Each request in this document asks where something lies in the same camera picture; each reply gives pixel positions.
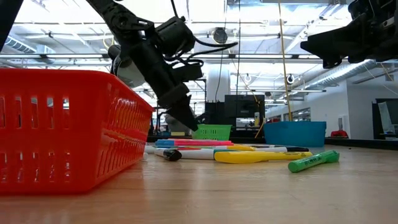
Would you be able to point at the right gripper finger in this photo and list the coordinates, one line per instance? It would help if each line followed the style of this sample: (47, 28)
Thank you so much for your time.
(345, 32)
(332, 51)

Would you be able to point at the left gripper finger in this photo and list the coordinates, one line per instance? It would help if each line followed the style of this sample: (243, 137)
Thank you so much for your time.
(185, 113)

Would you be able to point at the pink highlighter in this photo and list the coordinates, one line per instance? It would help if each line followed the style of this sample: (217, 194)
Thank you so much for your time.
(202, 143)

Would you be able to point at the white marker red cap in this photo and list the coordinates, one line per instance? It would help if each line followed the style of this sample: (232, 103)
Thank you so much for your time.
(188, 148)

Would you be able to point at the blue highlighter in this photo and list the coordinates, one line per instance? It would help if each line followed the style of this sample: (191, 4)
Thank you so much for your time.
(164, 143)

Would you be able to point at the thick white marker black cap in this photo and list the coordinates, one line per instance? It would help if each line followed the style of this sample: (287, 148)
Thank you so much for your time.
(172, 155)

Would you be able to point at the white marker yellow cap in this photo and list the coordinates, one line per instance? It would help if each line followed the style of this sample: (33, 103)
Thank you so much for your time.
(242, 148)

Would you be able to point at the yellow highlighter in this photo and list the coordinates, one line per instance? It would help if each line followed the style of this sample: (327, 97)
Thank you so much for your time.
(242, 157)

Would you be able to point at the green highlighter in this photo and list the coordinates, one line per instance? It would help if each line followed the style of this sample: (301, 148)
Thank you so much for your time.
(311, 162)

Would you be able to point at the black desk lamp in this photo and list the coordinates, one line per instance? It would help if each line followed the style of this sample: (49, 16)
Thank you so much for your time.
(129, 77)

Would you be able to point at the green plastic slotted basket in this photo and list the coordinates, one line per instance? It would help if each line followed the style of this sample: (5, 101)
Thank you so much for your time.
(214, 132)

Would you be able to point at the plain white marker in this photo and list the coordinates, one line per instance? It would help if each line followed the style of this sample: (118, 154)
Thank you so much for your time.
(149, 149)

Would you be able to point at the black cabinet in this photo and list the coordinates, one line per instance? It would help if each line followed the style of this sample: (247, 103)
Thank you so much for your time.
(242, 107)

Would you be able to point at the yellow bottle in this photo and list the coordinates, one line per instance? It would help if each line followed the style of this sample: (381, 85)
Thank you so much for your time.
(257, 119)

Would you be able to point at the red object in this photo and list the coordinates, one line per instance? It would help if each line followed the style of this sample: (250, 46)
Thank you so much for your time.
(339, 134)

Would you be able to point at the white sheet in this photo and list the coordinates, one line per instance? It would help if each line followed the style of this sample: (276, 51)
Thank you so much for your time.
(385, 116)

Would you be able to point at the blue plastic bin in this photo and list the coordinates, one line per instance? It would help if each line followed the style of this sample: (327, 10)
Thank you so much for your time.
(295, 133)

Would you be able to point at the red plastic slotted basket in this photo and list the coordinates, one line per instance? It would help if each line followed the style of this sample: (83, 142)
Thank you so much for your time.
(77, 130)

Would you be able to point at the black table edge rail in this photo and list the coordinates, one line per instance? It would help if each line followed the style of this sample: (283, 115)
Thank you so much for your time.
(357, 143)

